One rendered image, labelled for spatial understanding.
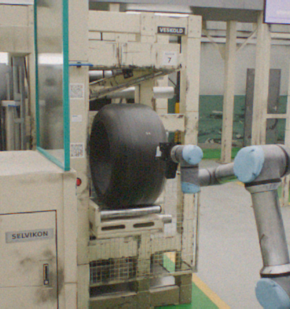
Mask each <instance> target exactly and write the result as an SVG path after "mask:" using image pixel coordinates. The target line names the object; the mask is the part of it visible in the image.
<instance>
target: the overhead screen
mask: <svg viewBox="0 0 290 309"><path fill-rule="evenodd" d="M263 1H264V6H263V19H262V23H268V24H284V25H290V0H263Z"/></svg>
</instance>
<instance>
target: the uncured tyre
mask: <svg viewBox="0 0 290 309"><path fill-rule="evenodd" d="M146 106H147V105H145V104H142V103H111V104H108V105H105V106H103V107H102V108H101V109H100V110H99V111H98V112H97V113H96V114H95V116H94V118H93V121H92V126H91V130H90V142H89V160H90V174H91V178H92V184H93V187H94V191H95V193H96V195H97V197H98V199H99V200H100V201H101V202H102V203H103V204H104V205H105V206H107V207H108V208H128V207H136V206H150V205H152V204H153V203H155V202H156V200H157V199H158V198H159V197H160V196H161V194H162V193H163V191H164V189H165V185H166V183H167V179H166V178H165V169H166V165H167V161H160V159H156V151H157V147H158V146H159V142H168V140H167V134H166V131H165V127H164V125H163V122H162V120H161V118H160V117H159V116H158V115H157V114H156V112H155V111H154V110H153V109H152V110H151V109H147V108H146ZM148 107H150V106H148ZM145 131H151V134H152V135H146V134H145Z"/></svg>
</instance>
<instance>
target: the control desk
mask: <svg viewBox="0 0 290 309"><path fill-rule="evenodd" d="M77 281H78V268H77V196H76V171H75V170H73V169H71V168H70V171H64V170H63V169H61V168H60V167H59V166H57V165H56V164H55V163H54V162H52V161H51V159H49V158H48V157H47V156H45V155H44V154H43V153H42V152H40V151H39V150H36V151H33V150H15V151H0V309H78V289H77Z"/></svg>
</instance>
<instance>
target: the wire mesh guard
mask: <svg viewBox="0 0 290 309"><path fill-rule="evenodd" d="M89 181H91V197H92V178H91V177H89ZM170 183H172V187H169V180H168V187H166V188H168V192H169V188H172V191H171V192H172V195H173V192H176V196H182V195H181V186H177V180H176V182H173V180H172V182H170ZM173 183H176V191H173ZM177 187H180V195H177V192H178V191H177ZM200 189H201V188H200ZM200 189H199V192H198V193H197V194H195V195H197V207H196V208H197V211H196V216H193V217H196V220H195V221H196V229H192V226H194V225H192V220H191V225H190V226H191V233H192V230H196V233H193V234H196V237H194V238H196V241H195V242H196V248H195V254H194V255H195V263H194V264H195V266H196V269H195V270H191V260H190V259H186V260H190V263H187V264H190V270H187V265H186V270H182V271H177V272H171V262H173V261H171V258H172V257H171V256H170V257H169V258H170V273H167V272H169V271H167V267H169V266H167V263H168V262H167V257H166V258H162V263H158V265H159V264H162V272H161V273H162V274H161V275H159V272H156V273H158V274H157V275H151V276H146V277H137V276H138V275H137V267H140V266H137V267H136V271H133V268H134V267H133V259H136V258H133V251H132V253H130V254H132V267H131V268H132V276H129V277H132V278H130V279H124V275H123V279H119V278H122V277H119V269H123V268H120V265H121V264H120V256H122V255H120V237H119V252H118V255H117V256H118V264H117V265H118V273H116V274H118V280H113V281H110V278H109V281H104V282H98V283H90V287H94V286H104V285H110V284H115V283H125V282H131V281H141V280H146V279H156V278H161V277H171V276H173V275H181V274H187V273H193V272H198V244H199V225H200ZM156 202H159V205H160V197H159V201H156ZM156 202H155V205H156ZM185 204H188V216H189V202H188V203H184V208H179V209H184V212H183V213H184V218H185V213H187V212H185ZM176 205H181V204H176ZM168 206H173V205H172V204H171V205H168V201H167V220H168V215H172V213H171V214H168ZM171 210H176V209H171ZM192 213H193V200H192ZM175 214H180V213H175ZM163 217H164V197H163ZM178 218H182V217H178ZM170 219H175V218H172V217H171V218H170ZM178 231H179V239H176V236H177V235H176V229H175V231H172V230H171V236H166V237H171V240H168V241H171V244H170V245H171V246H172V245H174V244H172V241H173V240H172V232H175V235H173V236H175V245H176V240H179V243H180V231H182V230H180V228H179V230H178ZM166 233H168V231H167V232H166ZM125 237H127V236H124V247H125V246H128V249H127V250H128V274H129V250H131V249H129V241H131V240H129V235H128V240H127V241H128V245H125ZM109 238H113V237H109ZM133 240H137V248H133V249H138V244H140V243H138V235H137V239H133ZM183 240H184V226H183ZM113 242H114V246H110V247H114V256H111V257H114V259H115V251H117V250H115V242H117V241H115V237H114V241H113ZM106 243H111V242H106ZM100 244H102V243H101V242H100ZM164 246H168V245H164ZM101 248H102V247H100V249H101ZM146 248H149V247H146V241H145V256H144V257H145V270H146V257H147V256H146ZM91 249H96V248H91ZM108 252H111V251H108ZM148 252H149V265H148V266H149V273H150V270H153V269H150V266H151V265H150V256H154V255H150V252H151V251H150V249H149V251H148ZM101 253H102V252H101ZM182 253H183V251H182ZM90 254H92V255H93V253H90ZM180 257H184V256H183V255H182V256H180ZM99 258H102V257H99ZM138 258H141V261H140V262H144V261H142V234H141V257H138ZM92 259H97V258H92ZM163 259H166V262H164V263H166V274H163ZM154 260H155V259H152V261H154ZM158 260H159V258H158ZM181 261H184V260H181ZM109 262H111V261H110V260H109ZM97 263H101V262H97ZM91 264H93V263H92V262H91ZM153 265H157V264H153ZM176 266H179V251H178V265H176ZM99 267H103V266H99ZM91 269H92V267H91ZM154 269H158V268H154ZM174 270H175V254H174ZM109 271H111V270H110V269H109ZM97 272H101V271H97ZM133 272H136V275H135V276H136V278H133ZM91 273H93V272H92V271H91ZM150 274H154V273H150ZM110 275H114V274H110ZM99 276H103V275H99ZM91 278H92V276H91ZM97 281H101V280H97ZM92 282H93V281H92Z"/></svg>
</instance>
